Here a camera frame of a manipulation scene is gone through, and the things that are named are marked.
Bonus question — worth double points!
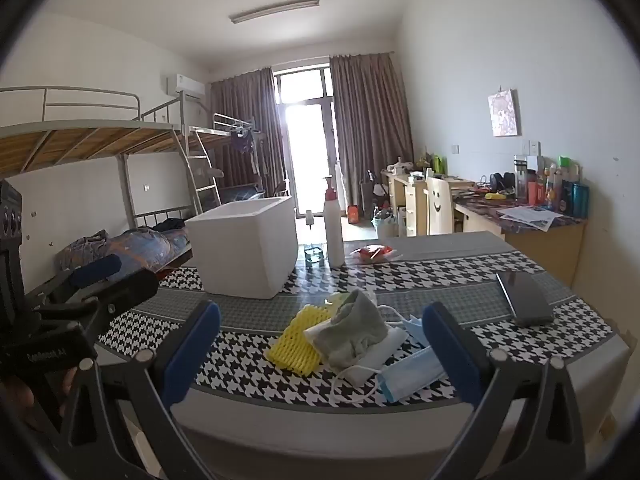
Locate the metal bunk bed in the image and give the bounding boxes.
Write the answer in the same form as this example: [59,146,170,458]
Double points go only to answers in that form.
[0,86,223,281]
[195,112,268,206]

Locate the brown curtain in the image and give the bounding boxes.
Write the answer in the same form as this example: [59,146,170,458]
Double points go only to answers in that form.
[209,66,286,196]
[329,51,416,211]

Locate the light wooden desk with drawers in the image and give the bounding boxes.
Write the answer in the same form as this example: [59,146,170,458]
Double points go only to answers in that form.
[382,169,476,237]

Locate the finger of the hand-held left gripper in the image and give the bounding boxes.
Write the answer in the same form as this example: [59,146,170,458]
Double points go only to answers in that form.
[40,270,160,341]
[34,254,124,302]

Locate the glass balcony door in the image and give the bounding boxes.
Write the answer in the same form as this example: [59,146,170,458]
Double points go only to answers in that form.
[274,67,341,211]

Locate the white pump bottle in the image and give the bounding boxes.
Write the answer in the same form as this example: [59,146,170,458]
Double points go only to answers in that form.
[322,176,347,268]

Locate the wooden desk with patterned top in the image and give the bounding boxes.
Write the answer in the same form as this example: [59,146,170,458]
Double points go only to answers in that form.
[452,192,586,288]

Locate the hanging purple clothes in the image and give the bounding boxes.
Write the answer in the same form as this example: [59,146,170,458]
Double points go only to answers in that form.
[227,127,256,156]

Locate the printed papers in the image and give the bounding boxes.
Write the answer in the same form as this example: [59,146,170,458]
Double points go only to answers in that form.
[497,205,563,232]

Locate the grey terry cloth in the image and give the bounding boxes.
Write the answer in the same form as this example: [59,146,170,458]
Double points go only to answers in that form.
[304,289,392,368]

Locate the blue and orange quilt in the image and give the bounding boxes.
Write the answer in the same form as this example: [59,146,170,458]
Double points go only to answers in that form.
[55,227,193,273]

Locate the yellow foam net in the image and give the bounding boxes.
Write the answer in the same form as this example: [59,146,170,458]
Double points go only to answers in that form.
[266,306,335,376]

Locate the houndstooth table cloth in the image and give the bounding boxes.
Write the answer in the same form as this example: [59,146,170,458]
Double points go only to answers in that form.
[97,232,613,408]

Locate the person's left hand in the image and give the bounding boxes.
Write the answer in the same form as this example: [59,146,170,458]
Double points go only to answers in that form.
[0,367,81,426]

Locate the row of toiletry bottles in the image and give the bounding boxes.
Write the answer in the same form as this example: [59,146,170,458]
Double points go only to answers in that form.
[512,154,590,220]

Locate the blue face mask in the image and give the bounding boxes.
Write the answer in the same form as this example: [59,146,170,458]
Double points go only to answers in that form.
[375,314,451,403]

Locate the white face mask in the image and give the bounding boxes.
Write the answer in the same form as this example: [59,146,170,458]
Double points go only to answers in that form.
[306,304,408,403]

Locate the white foam box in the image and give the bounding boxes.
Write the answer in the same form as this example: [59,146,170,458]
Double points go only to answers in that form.
[185,196,299,301]

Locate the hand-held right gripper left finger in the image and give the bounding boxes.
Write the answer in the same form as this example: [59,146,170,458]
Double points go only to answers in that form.
[60,300,223,480]

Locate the grey trash bin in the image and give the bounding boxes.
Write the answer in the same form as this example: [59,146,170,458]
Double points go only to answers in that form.
[372,212,398,238]

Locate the white air conditioner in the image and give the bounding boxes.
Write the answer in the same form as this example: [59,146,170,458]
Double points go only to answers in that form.
[166,73,207,97]

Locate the red snack packet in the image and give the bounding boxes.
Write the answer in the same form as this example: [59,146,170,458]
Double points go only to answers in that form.
[350,244,403,266]

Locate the ceiling tube light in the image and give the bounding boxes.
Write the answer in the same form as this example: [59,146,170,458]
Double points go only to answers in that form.
[230,0,321,24]

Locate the black phone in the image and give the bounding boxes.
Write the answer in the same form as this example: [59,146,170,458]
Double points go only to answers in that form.
[495,271,555,327]

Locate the metal bunk bed ladder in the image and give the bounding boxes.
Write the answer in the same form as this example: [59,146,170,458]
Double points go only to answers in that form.
[172,127,223,216]

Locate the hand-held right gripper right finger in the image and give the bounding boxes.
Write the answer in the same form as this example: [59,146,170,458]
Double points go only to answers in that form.
[422,301,588,480]

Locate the wooden chair with smiley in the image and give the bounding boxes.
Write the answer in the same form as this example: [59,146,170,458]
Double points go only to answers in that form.
[425,176,457,237]

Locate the cartoon wall picture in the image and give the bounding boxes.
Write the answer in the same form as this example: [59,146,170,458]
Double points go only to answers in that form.
[487,89,521,137]

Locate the dark blue bedding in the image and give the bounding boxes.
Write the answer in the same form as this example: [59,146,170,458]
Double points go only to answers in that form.
[220,185,266,206]

